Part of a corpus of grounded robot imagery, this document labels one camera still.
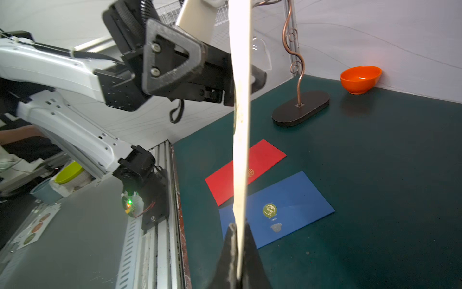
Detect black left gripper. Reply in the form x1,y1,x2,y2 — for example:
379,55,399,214
94,0,268,112

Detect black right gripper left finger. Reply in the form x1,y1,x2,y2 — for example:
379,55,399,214
208,223,239,289

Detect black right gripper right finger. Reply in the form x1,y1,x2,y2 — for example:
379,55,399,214
240,223,272,289

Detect cream yellow envelope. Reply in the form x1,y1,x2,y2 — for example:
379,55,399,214
229,0,252,281

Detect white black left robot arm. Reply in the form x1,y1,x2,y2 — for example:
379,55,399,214
1,1,238,231

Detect blue envelope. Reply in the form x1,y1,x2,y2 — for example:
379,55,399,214
218,170,336,250

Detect red envelope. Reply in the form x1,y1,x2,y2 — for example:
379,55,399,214
205,139,286,206

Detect clear wine glass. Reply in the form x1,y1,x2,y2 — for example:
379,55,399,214
251,36,272,72

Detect white vented strip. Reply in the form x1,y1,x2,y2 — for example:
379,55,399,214
115,217,143,289

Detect small green circuit board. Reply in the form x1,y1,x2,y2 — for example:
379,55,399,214
122,192,140,218

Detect copper wine glass stand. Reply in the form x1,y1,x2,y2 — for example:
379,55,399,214
253,1,330,127

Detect orange bowl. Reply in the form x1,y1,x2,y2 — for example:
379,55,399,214
340,66,383,95

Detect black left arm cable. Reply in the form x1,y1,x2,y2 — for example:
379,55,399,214
169,99,185,124

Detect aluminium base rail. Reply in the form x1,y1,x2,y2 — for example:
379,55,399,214
124,140,191,289

